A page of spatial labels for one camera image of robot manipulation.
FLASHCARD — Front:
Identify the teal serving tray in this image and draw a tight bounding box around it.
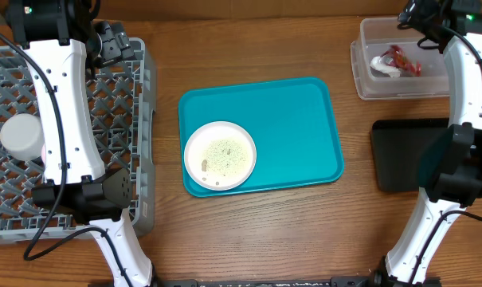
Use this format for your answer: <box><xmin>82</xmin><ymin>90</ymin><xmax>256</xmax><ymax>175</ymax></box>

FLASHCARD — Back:
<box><xmin>178</xmin><ymin>77</ymin><xmax>344</xmax><ymax>195</ymax></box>

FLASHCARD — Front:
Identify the red foil wrapper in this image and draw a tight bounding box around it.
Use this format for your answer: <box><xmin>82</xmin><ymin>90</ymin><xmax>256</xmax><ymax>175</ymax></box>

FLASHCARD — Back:
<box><xmin>381</xmin><ymin>45</ymin><xmax>421</xmax><ymax>77</ymax></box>

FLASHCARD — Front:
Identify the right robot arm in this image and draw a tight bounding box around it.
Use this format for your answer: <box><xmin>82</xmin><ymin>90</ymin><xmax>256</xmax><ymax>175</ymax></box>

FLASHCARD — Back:
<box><xmin>370</xmin><ymin>1</ymin><xmax>482</xmax><ymax>286</ymax></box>

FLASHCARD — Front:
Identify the grey bowl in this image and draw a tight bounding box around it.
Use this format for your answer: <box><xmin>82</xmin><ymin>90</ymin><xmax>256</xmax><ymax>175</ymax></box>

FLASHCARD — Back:
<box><xmin>0</xmin><ymin>113</ymin><xmax>44</xmax><ymax>161</ymax></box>

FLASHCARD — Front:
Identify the grey dishwasher rack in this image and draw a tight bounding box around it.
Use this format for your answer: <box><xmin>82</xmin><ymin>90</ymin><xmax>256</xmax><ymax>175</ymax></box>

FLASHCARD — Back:
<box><xmin>0</xmin><ymin>37</ymin><xmax>157</xmax><ymax>245</ymax></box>

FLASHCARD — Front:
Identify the pink cup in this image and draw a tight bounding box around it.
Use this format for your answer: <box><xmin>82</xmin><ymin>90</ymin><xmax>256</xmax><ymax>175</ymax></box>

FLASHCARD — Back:
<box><xmin>41</xmin><ymin>144</ymin><xmax>46</xmax><ymax>165</ymax></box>

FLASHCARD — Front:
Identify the clear plastic bin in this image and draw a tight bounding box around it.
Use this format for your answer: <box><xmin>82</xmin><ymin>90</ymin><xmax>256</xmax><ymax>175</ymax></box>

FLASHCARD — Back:
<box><xmin>351</xmin><ymin>18</ymin><xmax>449</xmax><ymax>100</ymax></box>

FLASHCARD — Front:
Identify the black tray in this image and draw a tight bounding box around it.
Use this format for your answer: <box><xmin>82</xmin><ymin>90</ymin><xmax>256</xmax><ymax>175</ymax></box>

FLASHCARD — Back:
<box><xmin>370</xmin><ymin>118</ymin><xmax>449</xmax><ymax>193</ymax></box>

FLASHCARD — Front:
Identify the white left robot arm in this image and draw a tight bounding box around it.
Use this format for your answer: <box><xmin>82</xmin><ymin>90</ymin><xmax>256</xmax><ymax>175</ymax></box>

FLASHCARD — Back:
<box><xmin>6</xmin><ymin>0</ymin><xmax>156</xmax><ymax>286</ymax></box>

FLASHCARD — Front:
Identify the white plate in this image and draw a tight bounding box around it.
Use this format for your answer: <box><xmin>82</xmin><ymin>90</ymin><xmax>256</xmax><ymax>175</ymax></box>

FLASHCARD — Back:
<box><xmin>183</xmin><ymin>121</ymin><xmax>257</xmax><ymax>191</ymax></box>

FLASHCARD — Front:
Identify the white napkin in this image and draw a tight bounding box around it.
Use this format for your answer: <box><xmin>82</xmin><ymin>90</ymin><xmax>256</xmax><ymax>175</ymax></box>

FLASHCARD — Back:
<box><xmin>370</xmin><ymin>55</ymin><xmax>402</xmax><ymax>78</ymax></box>

